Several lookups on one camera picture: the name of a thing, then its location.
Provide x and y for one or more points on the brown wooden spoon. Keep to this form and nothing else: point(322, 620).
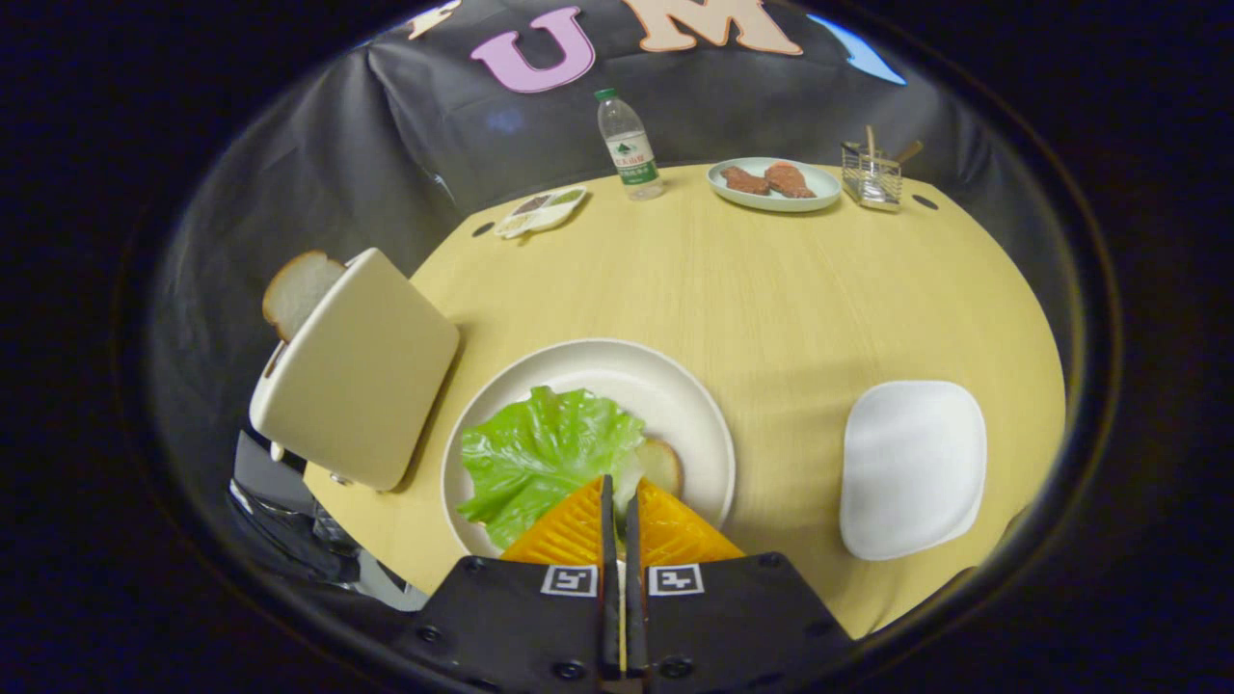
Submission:
point(908, 152)

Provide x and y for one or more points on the white square plate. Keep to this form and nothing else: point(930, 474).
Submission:
point(911, 467)

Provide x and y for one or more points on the white bread slice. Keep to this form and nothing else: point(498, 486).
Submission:
point(663, 467)

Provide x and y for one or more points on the black backdrop cloth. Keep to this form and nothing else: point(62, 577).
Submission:
point(289, 193)

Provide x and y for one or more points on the toast bread slice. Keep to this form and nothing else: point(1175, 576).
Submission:
point(299, 289)

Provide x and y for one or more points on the dark fabric object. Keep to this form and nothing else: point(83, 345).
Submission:
point(289, 530)

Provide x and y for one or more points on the pale green round plate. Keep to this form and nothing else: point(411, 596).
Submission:
point(771, 202)

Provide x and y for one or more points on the clear plastic water bottle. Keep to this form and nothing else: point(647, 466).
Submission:
point(629, 154)

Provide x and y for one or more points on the clear utensil holder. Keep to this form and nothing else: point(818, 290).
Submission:
point(871, 183)

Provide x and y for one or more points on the brown meat piece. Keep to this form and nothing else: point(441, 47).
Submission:
point(789, 180)
point(745, 180)

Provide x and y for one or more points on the light wooden stick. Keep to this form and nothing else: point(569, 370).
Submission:
point(871, 145)

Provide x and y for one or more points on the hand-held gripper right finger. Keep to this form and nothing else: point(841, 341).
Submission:
point(634, 598)

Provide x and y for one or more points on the cream round plate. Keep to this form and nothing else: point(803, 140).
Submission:
point(617, 371)

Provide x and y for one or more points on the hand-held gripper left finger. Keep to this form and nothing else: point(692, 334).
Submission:
point(608, 598)

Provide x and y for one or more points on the white toaster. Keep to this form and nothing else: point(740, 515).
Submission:
point(366, 376)

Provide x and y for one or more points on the white divided condiment tray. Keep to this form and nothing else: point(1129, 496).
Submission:
point(540, 212)

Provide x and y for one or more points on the green lettuce leaf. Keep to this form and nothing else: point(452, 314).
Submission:
point(540, 453)

